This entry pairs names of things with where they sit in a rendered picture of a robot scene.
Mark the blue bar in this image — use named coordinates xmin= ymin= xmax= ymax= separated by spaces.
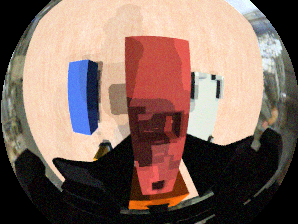
xmin=67 ymin=60 xmax=98 ymax=136

